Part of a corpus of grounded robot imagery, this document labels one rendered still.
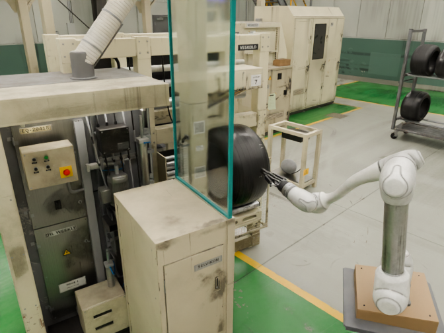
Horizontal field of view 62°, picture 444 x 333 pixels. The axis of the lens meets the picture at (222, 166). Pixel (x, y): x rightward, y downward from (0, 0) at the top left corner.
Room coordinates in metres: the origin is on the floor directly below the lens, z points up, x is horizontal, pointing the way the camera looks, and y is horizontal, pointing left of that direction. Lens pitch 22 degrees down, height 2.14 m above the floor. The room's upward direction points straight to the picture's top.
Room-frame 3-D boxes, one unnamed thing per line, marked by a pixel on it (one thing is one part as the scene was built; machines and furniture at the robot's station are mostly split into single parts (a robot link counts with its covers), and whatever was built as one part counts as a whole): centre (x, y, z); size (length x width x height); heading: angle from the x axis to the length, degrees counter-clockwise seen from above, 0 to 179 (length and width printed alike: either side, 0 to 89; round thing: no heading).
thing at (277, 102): (7.05, -0.82, 0.62); 0.91 x 0.58 x 1.25; 134
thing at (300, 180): (4.59, -0.94, 0.40); 0.60 x 0.35 x 0.80; 44
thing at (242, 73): (2.66, 0.02, 1.71); 0.61 x 0.25 x 0.15; 123
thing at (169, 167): (2.54, 0.36, 1.05); 0.20 x 0.15 x 0.30; 123
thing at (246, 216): (2.23, -0.11, 0.84); 0.36 x 0.09 x 0.06; 123
